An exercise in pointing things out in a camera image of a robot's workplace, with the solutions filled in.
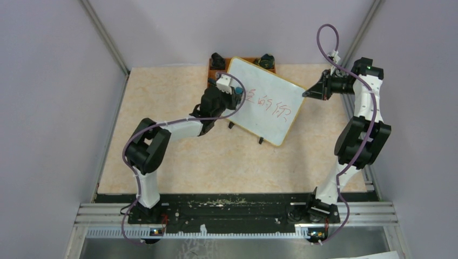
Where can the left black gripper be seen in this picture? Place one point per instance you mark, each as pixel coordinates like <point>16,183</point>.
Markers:
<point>235,100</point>

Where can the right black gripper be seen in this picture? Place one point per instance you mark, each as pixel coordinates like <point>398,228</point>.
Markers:
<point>321,89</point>

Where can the whiteboard with yellow frame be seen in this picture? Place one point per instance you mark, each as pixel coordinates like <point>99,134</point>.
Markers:
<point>271,105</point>

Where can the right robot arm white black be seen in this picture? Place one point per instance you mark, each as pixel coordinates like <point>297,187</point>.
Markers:
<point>361,140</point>

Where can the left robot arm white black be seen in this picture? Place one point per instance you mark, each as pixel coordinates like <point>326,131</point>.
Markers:
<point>145,150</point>

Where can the wooden compartment tray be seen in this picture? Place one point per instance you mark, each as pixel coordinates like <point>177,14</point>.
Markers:
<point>211,81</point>

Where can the rolled dark tie left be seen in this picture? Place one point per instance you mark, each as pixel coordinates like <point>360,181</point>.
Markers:
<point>217,62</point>

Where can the rolled dark tie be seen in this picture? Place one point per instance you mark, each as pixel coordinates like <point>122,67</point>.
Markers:
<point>217,62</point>
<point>267,61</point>

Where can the rolled dark tie right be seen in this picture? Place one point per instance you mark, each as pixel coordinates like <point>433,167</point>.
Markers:
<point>267,61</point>

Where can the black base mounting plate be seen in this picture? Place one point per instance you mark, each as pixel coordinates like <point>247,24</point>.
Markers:
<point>230,227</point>

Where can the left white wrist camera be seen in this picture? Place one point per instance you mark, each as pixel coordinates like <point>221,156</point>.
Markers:
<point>223,83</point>

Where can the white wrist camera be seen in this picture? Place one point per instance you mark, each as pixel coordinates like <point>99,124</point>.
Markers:
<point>334,56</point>
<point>223,83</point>

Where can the wire whiteboard stand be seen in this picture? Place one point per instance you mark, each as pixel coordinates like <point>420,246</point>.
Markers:
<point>231,125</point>

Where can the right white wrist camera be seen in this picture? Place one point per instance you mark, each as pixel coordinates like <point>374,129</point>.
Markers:
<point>334,56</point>

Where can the aluminium frame rail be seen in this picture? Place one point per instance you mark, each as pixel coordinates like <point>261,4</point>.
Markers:
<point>356,214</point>

